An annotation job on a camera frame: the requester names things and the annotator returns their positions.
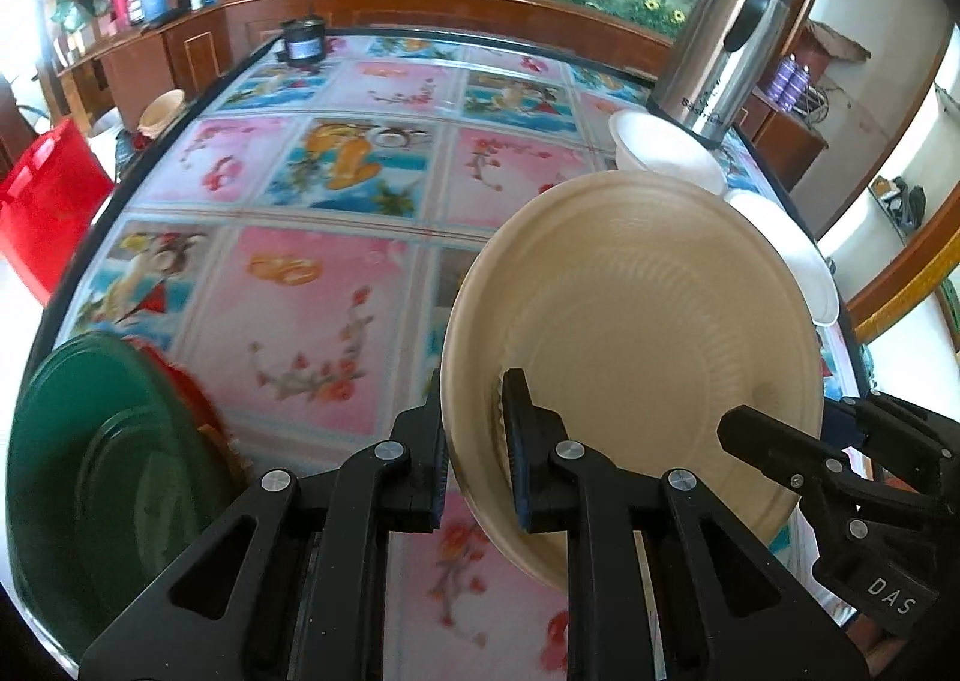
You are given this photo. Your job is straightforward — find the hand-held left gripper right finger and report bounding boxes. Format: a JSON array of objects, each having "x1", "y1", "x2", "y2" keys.
[{"x1": 501, "y1": 368, "x2": 878, "y2": 681}]

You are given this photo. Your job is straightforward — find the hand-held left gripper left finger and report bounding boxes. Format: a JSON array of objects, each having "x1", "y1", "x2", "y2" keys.
[{"x1": 79, "y1": 370, "x2": 451, "y2": 681}]

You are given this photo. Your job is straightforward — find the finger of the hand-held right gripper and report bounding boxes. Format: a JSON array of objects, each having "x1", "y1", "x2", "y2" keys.
[
  {"x1": 829, "y1": 396, "x2": 960, "y2": 494},
  {"x1": 716, "y1": 405, "x2": 882, "y2": 554}
]

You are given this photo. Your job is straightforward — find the cream disposable bowl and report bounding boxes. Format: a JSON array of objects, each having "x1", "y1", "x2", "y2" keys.
[{"x1": 440, "y1": 169, "x2": 826, "y2": 596}]

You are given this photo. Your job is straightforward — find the red wedding plate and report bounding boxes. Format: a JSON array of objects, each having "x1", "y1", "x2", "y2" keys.
[{"x1": 127, "y1": 337, "x2": 237, "y2": 461}]

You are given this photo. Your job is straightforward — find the green plastic basin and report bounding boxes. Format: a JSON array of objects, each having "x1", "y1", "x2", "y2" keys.
[{"x1": 6, "y1": 330, "x2": 252, "y2": 659}]

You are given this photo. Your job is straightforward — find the white disposable bowl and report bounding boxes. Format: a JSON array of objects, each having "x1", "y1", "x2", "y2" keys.
[
  {"x1": 609, "y1": 109, "x2": 728, "y2": 196},
  {"x1": 724, "y1": 190, "x2": 841, "y2": 329}
]

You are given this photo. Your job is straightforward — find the purple cans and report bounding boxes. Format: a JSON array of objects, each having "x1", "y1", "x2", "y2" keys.
[{"x1": 772, "y1": 55, "x2": 811, "y2": 112}]

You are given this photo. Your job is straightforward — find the stainless steel thermos kettle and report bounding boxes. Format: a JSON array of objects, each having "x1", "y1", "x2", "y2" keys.
[{"x1": 646, "y1": 0, "x2": 792, "y2": 149}]

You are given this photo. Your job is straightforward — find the brown woven basket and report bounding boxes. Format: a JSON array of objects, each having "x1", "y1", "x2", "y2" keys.
[{"x1": 799, "y1": 21, "x2": 871, "y2": 63}]

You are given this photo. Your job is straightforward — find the small black jar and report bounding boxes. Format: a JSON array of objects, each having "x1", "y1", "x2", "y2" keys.
[{"x1": 274, "y1": 17, "x2": 329, "y2": 68}]

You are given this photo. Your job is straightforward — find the beige bowl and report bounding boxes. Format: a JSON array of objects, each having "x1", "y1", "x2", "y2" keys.
[{"x1": 139, "y1": 88, "x2": 187, "y2": 138}]

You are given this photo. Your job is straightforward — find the wooden partition cabinet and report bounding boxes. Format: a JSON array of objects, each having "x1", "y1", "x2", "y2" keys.
[{"x1": 56, "y1": 0, "x2": 826, "y2": 187}]

